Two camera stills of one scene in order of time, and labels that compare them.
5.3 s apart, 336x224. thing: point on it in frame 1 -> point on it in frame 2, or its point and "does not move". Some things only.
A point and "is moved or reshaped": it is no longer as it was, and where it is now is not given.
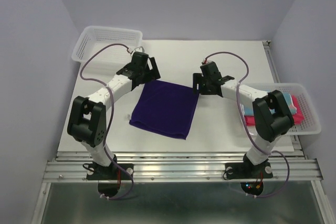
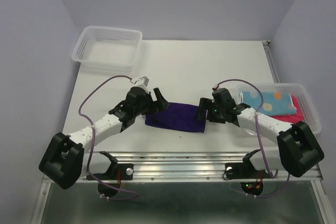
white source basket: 92,37 does not move
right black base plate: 244,170 does not move
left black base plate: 94,172 does not move
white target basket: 310,126 does not move
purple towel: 166,108 is moved or reshaped
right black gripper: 197,78 -> 203,104
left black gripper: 152,74 -> 161,104
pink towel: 298,117 does not move
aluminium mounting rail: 184,166 does not move
